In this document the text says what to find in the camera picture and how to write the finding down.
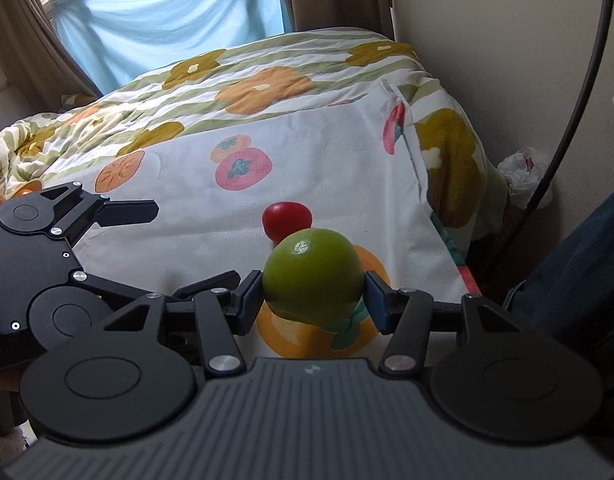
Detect floral striped quilt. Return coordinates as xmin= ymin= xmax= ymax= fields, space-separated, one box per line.
xmin=0 ymin=27 xmax=509 ymax=242

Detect light blue window cloth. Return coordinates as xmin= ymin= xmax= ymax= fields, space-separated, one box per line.
xmin=54 ymin=0 xmax=294 ymax=97

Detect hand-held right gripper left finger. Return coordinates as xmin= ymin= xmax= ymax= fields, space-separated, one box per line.
xmin=104 ymin=270 xmax=264 ymax=377

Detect beige headboard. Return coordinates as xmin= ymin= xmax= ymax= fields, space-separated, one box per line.
xmin=0 ymin=84 xmax=64 ymax=147

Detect black cable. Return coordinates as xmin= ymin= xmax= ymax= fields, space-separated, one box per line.
xmin=486 ymin=0 xmax=614 ymax=273

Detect white persimmon print sheet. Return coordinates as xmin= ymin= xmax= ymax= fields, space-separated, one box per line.
xmin=37 ymin=79 xmax=484 ymax=361

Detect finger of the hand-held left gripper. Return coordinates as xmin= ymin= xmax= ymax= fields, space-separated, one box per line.
xmin=71 ymin=270 xmax=241 ymax=313
xmin=39 ymin=181 xmax=161 ymax=249

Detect red cherry tomato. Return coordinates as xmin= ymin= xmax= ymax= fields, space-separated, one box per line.
xmin=262 ymin=201 xmax=313 ymax=244

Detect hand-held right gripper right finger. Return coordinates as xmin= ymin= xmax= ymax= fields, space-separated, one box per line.
xmin=364 ymin=270 xmax=519 ymax=376

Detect person's leg in jeans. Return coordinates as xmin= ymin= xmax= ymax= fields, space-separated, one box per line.
xmin=504 ymin=175 xmax=614 ymax=363

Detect floral pillow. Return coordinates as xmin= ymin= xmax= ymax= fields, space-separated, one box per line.
xmin=61 ymin=92 xmax=98 ymax=109

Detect green apple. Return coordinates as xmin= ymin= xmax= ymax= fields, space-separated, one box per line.
xmin=262 ymin=228 xmax=366 ymax=326

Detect white plastic bag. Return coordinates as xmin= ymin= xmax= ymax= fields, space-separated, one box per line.
xmin=496 ymin=147 xmax=554 ymax=209

